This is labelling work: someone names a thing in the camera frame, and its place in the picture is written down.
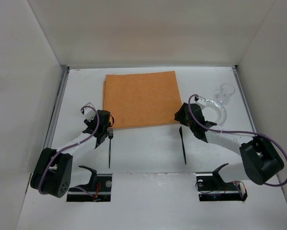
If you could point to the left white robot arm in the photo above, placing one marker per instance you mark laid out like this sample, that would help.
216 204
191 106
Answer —
52 174

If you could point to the black plastic fork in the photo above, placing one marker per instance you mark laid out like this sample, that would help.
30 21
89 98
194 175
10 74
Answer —
110 136

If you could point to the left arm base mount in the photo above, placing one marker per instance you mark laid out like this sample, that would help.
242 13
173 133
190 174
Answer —
87 185

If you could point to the left aluminium table rail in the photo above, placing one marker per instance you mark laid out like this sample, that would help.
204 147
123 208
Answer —
57 106

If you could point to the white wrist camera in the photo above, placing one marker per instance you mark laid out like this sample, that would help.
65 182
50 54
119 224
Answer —
201 101
88 110

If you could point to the right aluminium table rail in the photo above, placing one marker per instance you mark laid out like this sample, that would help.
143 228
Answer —
235 72

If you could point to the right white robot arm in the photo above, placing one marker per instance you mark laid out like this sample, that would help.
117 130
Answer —
259 159

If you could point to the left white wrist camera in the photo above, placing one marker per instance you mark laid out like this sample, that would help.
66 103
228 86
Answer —
88 110

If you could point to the black plastic knife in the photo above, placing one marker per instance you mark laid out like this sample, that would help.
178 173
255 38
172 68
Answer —
183 148

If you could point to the orange cloth placemat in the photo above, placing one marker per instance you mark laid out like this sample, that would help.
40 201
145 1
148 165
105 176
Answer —
142 100

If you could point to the clear plastic cup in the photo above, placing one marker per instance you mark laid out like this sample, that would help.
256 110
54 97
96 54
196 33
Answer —
225 92

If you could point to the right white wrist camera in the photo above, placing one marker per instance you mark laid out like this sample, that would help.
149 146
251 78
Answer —
201 101

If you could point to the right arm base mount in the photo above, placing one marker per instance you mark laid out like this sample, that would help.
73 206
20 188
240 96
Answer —
211 188

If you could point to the white ceramic plate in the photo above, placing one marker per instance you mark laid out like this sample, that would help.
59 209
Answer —
215 112

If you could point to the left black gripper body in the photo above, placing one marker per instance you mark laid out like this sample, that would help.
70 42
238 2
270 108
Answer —
102 135

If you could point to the aluminium table rail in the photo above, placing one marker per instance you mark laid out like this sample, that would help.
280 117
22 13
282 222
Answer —
235 72
57 106

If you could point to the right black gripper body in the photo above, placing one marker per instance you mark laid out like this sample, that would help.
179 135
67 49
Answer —
184 117

